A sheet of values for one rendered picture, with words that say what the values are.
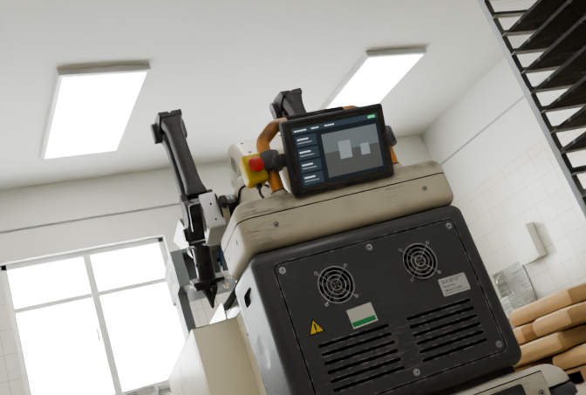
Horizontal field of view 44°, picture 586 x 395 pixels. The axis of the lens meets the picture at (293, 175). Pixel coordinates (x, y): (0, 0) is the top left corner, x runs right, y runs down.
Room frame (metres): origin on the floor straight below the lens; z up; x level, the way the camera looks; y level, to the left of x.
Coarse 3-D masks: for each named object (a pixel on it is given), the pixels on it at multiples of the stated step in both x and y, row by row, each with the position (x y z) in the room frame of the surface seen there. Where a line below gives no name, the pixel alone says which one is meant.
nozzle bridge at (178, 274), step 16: (176, 256) 2.92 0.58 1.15; (224, 256) 3.07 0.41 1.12; (176, 272) 2.91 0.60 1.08; (192, 272) 3.02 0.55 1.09; (224, 272) 3.02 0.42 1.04; (176, 288) 2.99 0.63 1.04; (192, 288) 3.00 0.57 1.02; (224, 288) 3.21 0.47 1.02; (176, 304) 3.10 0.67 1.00; (192, 320) 3.02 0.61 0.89
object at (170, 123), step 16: (160, 112) 2.08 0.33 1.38; (176, 112) 2.09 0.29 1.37; (160, 128) 2.13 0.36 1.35; (176, 128) 2.08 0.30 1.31; (176, 144) 2.07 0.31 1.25; (176, 160) 2.08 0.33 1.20; (192, 160) 2.07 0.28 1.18; (192, 176) 2.05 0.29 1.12; (192, 192) 2.03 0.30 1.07; (208, 192) 2.06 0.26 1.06
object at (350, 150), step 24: (288, 120) 1.48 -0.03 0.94; (312, 120) 1.50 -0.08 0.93; (336, 120) 1.52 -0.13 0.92; (360, 120) 1.55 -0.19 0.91; (384, 120) 1.57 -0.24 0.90; (288, 144) 1.49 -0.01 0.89; (312, 144) 1.52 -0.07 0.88; (336, 144) 1.54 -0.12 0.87; (360, 144) 1.56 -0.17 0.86; (384, 144) 1.59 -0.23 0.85; (264, 168) 1.53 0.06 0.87; (288, 168) 1.52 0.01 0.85; (312, 168) 1.53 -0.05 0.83; (336, 168) 1.56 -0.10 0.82; (360, 168) 1.58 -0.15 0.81; (384, 168) 1.61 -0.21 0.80; (312, 192) 1.55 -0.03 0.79
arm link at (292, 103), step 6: (288, 90) 2.24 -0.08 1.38; (294, 90) 2.24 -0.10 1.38; (300, 90) 2.25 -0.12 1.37; (276, 96) 2.27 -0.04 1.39; (282, 96) 2.23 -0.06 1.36; (288, 96) 2.23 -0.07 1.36; (294, 96) 2.24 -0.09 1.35; (300, 96) 2.24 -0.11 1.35; (276, 102) 2.29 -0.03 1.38; (282, 102) 2.26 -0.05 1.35; (288, 102) 2.23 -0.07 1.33; (294, 102) 2.23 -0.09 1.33; (300, 102) 2.24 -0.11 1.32; (282, 108) 2.30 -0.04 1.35; (288, 108) 2.25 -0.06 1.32; (294, 108) 2.23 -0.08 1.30; (300, 108) 2.23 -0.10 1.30; (294, 114) 2.23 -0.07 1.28
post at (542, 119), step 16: (480, 0) 2.66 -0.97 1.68; (496, 32) 2.67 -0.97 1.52; (512, 48) 2.67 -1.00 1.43; (512, 64) 2.67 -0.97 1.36; (528, 80) 2.67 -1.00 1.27; (528, 96) 2.66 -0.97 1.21; (544, 128) 2.67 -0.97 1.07; (560, 144) 2.66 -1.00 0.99; (560, 160) 2.67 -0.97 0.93; (576, 176) 2.67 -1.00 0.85; (576, 192) 2.66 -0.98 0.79
